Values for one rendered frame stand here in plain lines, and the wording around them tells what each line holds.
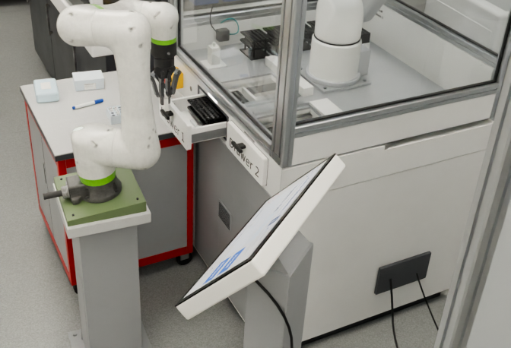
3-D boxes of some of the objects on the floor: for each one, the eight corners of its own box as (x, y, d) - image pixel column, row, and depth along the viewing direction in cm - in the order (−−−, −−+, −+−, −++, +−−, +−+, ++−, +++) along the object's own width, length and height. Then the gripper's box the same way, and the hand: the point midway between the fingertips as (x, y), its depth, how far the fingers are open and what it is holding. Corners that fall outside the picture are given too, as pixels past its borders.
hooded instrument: (102, 198, 375) (74, -171, 280) (24, 58, 513) (-12, -221, 418) (300, 152, 425) (334, -175, 330) (182, 36, 562) (181, -219, 467)
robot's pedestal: (82, 390, 272) (64, 232, 231) (68, 334, 295) (49, 181, 254) (159, 368, 282) (154, 213, 242) (139, 317, 305) (131, 167, 265)
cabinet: (265, 368, 285) (279, 206, 242) (169, 223, 361) (167, 79, 319) (451, 299, 324) (491, 150, 282) (329, 181, 400) (347, 49, 358)
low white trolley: (71, 304, 309) (55, 155, 269) (38, 223, 355) (19, 85, 315) (195, 267, 333) (197, 126, 293) (149, 196, 379) (145, 65, 339)
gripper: (176, 48, 266) (177, 104, 279) (143, 53, 261) (145, 110, 274) (184, 55, 261) (185, 113, 274) (150, 61, 256) (152, 119, 268)
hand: (165, 103), depth 272 cm, fingers closed, pressing on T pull
